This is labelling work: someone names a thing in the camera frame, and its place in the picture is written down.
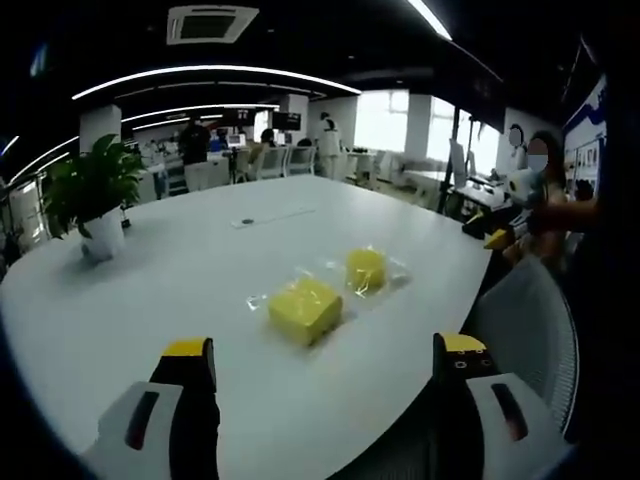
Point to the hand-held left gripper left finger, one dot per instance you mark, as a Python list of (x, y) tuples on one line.
[(150, 430)]

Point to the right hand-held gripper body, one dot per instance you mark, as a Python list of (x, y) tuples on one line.
[(520, 184)]

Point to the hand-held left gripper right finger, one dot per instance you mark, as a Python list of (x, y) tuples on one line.
[(500, 425)]

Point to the grey mesh office chair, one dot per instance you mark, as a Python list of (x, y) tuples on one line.
[(530, 330)]

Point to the white office chair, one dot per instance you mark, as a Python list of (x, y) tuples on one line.
[(272, 162), (301, 160)]

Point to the straight ceiling strip light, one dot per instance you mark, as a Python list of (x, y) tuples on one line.
[(430, 17)]

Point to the green potted plant white pot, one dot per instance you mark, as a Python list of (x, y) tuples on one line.
[(102, 185)]

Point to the curved ceiling strip light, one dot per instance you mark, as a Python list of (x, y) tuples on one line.
[(215, 70)]

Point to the ceiling air conditioner vent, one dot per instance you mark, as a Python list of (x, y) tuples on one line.
[(212, 24)]

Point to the blue white wall poster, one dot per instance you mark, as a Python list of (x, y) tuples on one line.
[(585, 135)]

